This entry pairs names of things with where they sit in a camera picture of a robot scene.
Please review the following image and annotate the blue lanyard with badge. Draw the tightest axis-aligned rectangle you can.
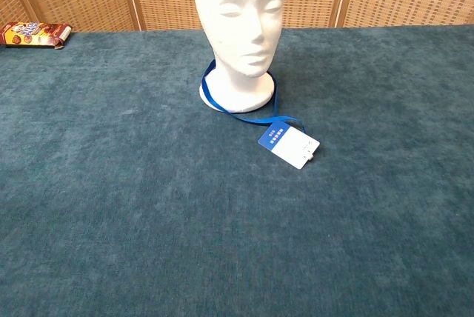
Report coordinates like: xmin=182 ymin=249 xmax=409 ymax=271
xmin=201 ymin=59 xmax=321 ymax=170

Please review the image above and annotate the white foam mannequin head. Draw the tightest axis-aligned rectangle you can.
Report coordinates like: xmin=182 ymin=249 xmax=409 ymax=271
xmin=193 ymin=0 xmax=286 ymax=114

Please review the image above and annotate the teal table cloth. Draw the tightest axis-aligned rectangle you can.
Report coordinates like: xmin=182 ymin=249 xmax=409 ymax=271
xmin=0 ymin=24 xmax=474 ymax=317

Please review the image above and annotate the brown cookie box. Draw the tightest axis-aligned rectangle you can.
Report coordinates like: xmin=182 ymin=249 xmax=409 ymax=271
xmin=0 ymin=21 xmax=73 ymax=50

